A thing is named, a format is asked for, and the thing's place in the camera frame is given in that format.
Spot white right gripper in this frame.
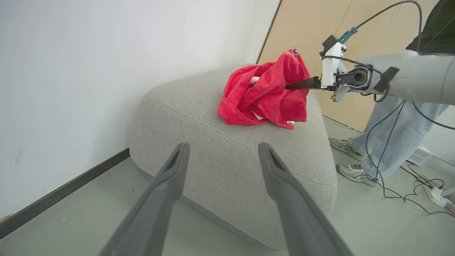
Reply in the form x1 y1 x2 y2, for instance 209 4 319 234
285 42 373 102

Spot black cable with teal plug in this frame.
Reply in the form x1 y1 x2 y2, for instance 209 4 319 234
337 0 423 52

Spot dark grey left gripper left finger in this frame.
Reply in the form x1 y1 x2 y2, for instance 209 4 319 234
99 143 190 256

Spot dark grey wall baseboard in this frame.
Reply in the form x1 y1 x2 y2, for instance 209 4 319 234
0 148 130 239

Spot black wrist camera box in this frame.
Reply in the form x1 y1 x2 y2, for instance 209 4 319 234
319 34 339 57

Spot red basketball jersey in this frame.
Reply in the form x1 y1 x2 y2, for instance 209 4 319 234
217 48 310 129

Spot light blue jeans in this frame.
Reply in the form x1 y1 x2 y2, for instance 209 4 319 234
347 94 450 180

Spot grey white sneaker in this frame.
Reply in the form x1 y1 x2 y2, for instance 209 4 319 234
328 138 366 161
337 162 378 187

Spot white power strip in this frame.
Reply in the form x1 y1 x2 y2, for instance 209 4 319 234
424 185 453 208

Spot black floor cable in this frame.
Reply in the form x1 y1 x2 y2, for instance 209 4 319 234
377 178 455 218

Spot thin blue hanging cable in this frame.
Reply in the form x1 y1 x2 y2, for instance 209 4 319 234
365 100 406 199

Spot white vented box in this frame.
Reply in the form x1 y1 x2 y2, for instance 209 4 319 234
406 144 435 166

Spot grey fabric ottoman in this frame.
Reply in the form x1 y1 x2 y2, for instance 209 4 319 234
128 64 337 251

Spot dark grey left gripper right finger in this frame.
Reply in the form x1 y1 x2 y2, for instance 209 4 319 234
258 143 354 256

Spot dark shirt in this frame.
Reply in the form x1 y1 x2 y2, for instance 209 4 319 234
406 0 455 56

